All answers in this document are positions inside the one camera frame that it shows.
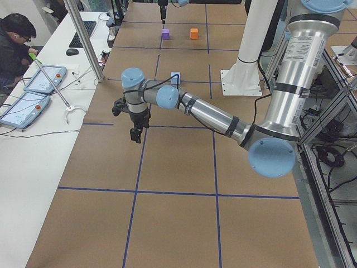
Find aluminium frame post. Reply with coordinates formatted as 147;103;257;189
64;0;104;83

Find seated person in black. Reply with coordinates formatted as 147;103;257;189
1;13;38;94

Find orange foam block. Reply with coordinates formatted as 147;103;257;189
190;28;199;40

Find teach pendant tablet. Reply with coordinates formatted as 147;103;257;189
1;92;51;130
23;65;67;94

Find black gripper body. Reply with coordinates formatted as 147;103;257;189
158;0;168;17
129;108;151;131

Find light blue foam block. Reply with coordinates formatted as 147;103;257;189
170;72;181;85

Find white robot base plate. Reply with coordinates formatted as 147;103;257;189
220;0;284;97

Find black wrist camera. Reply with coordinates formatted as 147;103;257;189
112;97;129;117

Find black computer mouse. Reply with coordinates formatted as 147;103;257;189
66;48;79;56

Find purple foam block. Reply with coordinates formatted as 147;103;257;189
162;28;170;40

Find upper teach pendant tablet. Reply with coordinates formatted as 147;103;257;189
23;65;67;94

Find grabber stick green handle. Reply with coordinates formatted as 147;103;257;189
29;52;87;124

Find lower teach pendant tablet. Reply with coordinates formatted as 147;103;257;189
1;92;51;130

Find black keyboard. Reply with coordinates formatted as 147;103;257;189
69;21;97;48

